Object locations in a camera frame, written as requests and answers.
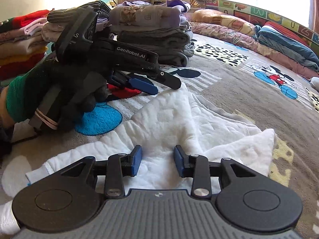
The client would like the stack of red folded clothes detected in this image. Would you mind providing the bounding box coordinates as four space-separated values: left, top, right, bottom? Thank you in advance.
0 9 51 80

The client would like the white quilted garment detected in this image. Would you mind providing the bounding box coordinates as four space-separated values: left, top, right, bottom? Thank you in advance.
0 82 278 234

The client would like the stack with striped folded clothes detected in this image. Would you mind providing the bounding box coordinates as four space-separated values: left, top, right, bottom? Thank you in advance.
41 1 112 48

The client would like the red blue folded quilt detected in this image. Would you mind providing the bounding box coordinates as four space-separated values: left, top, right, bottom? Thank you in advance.
254 21 319 72

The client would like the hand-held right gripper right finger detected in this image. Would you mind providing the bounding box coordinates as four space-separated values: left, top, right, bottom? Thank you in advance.
173 145 260 200

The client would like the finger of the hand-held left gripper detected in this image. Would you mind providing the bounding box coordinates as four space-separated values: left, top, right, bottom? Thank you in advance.
149 70 182 90
110 71 159 95

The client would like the stack of purple grey clothes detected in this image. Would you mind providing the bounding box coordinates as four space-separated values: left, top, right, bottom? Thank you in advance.
108 0 195 67

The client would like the pink floral quilt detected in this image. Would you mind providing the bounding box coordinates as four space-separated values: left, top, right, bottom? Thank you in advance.
190 21 319 79

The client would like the colourful alphabet foam panel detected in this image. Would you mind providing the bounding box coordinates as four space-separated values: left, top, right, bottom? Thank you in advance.
205 0 319 46

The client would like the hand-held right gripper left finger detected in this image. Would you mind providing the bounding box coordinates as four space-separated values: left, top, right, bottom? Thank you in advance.
60 145 143 199

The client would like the brown curtain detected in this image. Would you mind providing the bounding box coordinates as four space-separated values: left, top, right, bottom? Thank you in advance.
308 0 319 31

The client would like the printed cartoon blanket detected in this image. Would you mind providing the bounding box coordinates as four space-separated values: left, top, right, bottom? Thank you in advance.
0 33 319 239

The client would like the orange floral pillow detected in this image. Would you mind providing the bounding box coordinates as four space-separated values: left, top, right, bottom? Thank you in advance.
192 9 257 35

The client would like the person's left hand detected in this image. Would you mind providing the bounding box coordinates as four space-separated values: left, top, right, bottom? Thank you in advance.
5 60 110 133

